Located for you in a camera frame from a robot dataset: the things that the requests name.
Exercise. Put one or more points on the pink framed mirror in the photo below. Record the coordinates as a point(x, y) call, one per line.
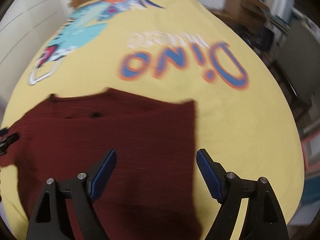
point(310, 148)

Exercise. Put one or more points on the yellow dino print bedspread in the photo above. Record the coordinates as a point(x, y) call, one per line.
point(171, 51)

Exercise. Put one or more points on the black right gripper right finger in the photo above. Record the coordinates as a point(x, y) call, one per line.
point(264, 218)

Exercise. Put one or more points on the wooden desk cabinet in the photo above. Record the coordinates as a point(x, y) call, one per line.
point(249, 12)

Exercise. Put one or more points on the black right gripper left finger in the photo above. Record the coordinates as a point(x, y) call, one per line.
point(50, 218)

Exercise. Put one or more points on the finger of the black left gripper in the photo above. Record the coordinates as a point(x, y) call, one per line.
point(7, 140)

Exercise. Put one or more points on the dark red knit sweater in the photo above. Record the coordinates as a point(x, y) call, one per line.
point(150, 192)

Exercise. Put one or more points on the grey green chair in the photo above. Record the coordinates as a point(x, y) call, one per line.
point(298, 59)

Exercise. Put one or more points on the white wardrobe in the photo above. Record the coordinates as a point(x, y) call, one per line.
point(25, 27)

